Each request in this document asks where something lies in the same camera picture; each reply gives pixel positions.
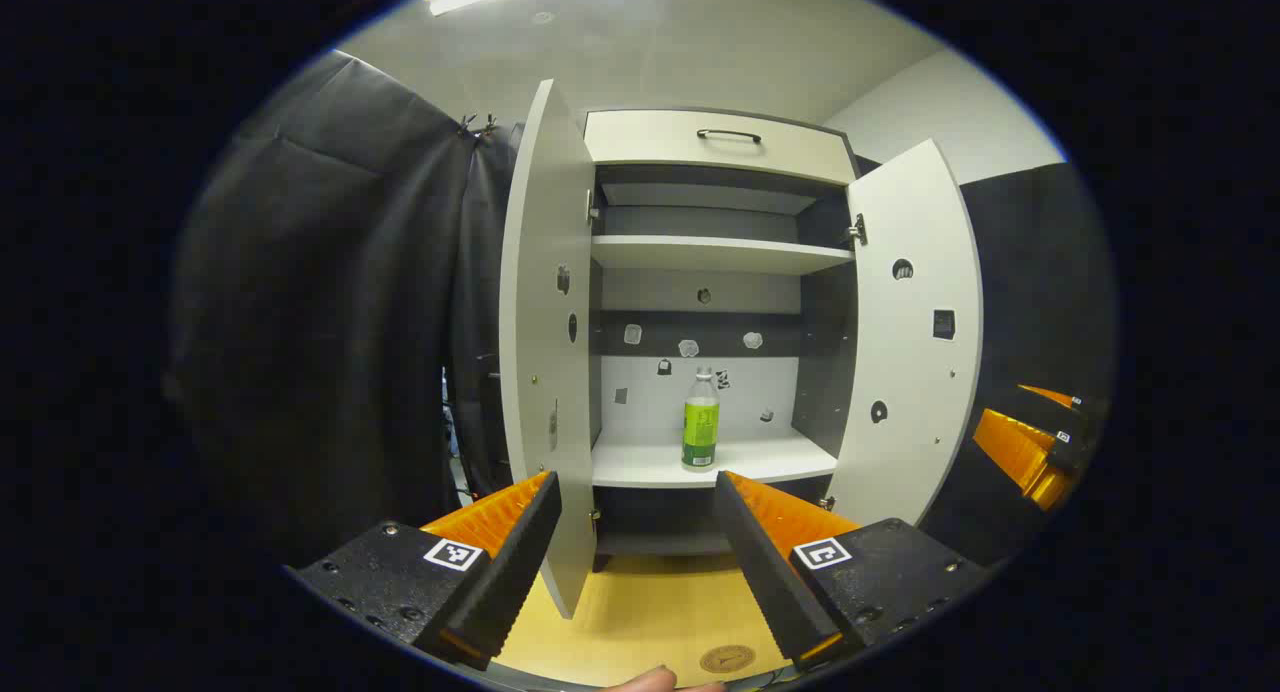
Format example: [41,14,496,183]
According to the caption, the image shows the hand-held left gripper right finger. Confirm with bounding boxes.
[713,470,991,673]

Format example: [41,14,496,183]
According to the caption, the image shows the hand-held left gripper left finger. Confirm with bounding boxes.
[285,470,563,671]

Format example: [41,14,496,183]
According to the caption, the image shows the white and grey cabinet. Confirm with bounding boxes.
[585,109,861,571]

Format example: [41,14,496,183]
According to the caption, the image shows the green label clear bottle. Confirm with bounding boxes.
[683,366,721,471]

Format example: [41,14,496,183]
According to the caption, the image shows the white cabinet door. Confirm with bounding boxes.
[828,139,985,528]
[499,79,601,620]

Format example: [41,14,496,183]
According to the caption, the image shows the white cabinet drawer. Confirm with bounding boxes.
[585,110,859,186]

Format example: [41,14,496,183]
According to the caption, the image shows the black backdrop cloth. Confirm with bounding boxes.
[165,50,1116,570]

